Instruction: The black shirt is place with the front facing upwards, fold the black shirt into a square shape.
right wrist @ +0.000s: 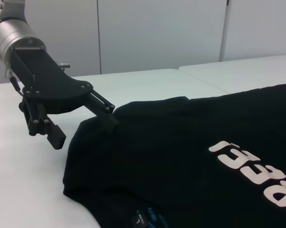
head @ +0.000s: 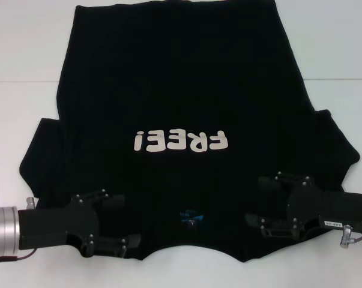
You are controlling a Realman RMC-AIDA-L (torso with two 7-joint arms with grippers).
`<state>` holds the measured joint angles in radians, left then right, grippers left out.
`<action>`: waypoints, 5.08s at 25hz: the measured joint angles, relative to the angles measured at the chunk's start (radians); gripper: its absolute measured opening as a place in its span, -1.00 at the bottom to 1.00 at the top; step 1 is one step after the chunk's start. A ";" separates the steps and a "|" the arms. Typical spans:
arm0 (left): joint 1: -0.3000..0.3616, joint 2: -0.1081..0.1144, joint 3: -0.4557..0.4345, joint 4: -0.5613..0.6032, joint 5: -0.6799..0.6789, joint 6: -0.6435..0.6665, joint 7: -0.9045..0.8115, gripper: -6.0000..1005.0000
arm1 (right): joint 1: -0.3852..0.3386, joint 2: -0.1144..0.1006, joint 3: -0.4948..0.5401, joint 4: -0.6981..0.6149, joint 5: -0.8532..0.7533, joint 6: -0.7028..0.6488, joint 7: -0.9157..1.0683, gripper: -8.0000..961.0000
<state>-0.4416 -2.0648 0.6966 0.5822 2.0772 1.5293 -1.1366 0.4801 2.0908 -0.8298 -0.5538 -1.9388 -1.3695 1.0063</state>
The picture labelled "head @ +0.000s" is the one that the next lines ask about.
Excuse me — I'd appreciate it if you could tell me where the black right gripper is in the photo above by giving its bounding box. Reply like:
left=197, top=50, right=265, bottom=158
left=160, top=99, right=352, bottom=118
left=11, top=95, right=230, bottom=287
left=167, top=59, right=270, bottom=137
left=244, top=170, right=362, bottom=241

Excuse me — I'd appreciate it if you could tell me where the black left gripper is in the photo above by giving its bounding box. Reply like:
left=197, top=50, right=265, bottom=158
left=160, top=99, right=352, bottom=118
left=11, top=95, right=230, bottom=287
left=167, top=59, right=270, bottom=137
left=17, top=188, right=142, bottom=259

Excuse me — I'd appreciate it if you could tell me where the black shirt with FREE print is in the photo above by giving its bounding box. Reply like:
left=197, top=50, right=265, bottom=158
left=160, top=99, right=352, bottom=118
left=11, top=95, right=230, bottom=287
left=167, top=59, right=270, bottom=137
left=17, top=0, right=361, bottom=264

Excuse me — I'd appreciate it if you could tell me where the right gripper connector cable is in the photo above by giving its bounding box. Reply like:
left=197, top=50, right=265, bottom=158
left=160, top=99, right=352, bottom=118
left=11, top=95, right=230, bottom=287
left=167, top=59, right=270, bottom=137
left=339, top=226, right=362, bottom=249

